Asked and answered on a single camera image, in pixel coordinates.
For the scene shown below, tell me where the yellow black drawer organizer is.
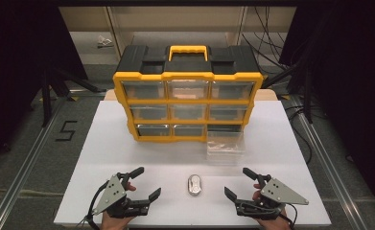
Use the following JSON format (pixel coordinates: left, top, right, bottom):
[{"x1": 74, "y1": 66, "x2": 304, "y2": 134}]
[{"x1": 112, "y1": 44, "x2": 265, "y2": 144}]

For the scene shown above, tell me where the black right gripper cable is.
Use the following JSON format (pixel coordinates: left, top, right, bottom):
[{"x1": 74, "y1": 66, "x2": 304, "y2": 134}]
[{"x1": 277, "y1": 202, "x2": 300, "y2": 230}]

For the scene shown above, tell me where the person's left hand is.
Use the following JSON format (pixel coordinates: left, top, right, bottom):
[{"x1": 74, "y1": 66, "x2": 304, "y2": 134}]
[{"x1": 100, "y1": 181, "x2": 138, "y2": 230}]

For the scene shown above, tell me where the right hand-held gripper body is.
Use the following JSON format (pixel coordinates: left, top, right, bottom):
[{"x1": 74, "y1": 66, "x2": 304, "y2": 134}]
[{"x1": 234, "y1": 173, "x2": 310, "y2": 221}]

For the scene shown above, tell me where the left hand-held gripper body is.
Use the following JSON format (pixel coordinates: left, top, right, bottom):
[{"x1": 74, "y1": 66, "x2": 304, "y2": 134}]
[{"x1": 91, "y1": 172, "x2": 152, "y2": 220}]

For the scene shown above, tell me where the aluminium floor rail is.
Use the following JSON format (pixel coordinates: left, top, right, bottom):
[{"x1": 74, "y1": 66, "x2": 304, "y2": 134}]
[
  {"x1": 289, "y1": 95, "x2": 375, "y2": 230},
  {"x1": 0, "y1": 95, "x2": 73, "y2": 230}
]

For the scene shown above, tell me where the bundle of black cables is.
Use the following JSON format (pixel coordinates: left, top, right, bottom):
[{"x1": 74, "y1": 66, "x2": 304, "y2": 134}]
[{"x1": 242, "y1": 6, "x2": 293, "y2": 72}]

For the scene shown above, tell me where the black curtain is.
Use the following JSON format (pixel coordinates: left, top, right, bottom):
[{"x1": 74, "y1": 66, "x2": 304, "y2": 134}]
[
  {"x1": 0, "y1": 0, "x2": 89, "y2": 175},
  {"x1": 279, "y1": 0, "x2": 375, "y2": 221}
]

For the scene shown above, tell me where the black metal stand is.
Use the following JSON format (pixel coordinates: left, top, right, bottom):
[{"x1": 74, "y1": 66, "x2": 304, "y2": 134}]
[
  {"x1": 40, "y1": 61, "x2": 107, "y2": 128},
  {"x1": 261, "y1": 61, "x2": 315, "y2": 125}
]

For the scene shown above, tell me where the black floor cable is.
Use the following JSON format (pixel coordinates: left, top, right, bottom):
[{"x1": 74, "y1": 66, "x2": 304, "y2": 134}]
[{"x1": 284, "y1": 104, "x2": 315, "y2": 165}]

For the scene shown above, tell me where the person's right hand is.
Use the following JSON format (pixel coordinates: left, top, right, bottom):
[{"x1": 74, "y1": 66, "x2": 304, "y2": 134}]
[{"x1": 252, "y1": 183, "x2": 293, "y2": 230}]

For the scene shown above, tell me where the beige shelf unit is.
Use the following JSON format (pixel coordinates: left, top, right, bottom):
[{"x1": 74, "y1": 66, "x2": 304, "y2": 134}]
[{"x1": 59, "y1": 6, "x2": 296, "y2": 65}]

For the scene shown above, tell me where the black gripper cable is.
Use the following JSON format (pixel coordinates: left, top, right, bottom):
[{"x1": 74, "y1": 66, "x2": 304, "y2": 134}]
[
  {"x1": 277, "y1": 202, "x2": 300, "y2": 230},
  {"x1": 75, "y1": 180, "x2": 110, "y2": 230}
]

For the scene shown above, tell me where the clear plastic drawer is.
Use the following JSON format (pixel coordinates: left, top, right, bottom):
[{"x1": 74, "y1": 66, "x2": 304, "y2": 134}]
[{"x1": 205, "y1": 129, "x2": 246, "y2": 168}]

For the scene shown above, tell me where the crumpled white paper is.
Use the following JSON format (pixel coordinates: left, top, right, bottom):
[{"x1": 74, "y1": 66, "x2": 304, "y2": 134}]
[{"x1": 97, "y1": 34, "x2": 114, "y2": 49}]

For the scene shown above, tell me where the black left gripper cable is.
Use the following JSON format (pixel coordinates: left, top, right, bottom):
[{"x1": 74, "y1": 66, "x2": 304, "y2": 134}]
[{"x1": 75, "y1": 180, "x2": 110, "y2": 230}]

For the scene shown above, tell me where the small silver metal object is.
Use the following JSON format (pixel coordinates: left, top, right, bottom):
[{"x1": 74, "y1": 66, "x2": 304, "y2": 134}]
[{"x1": 187, "y1": 173, "x2": 202, "y2": 196}]

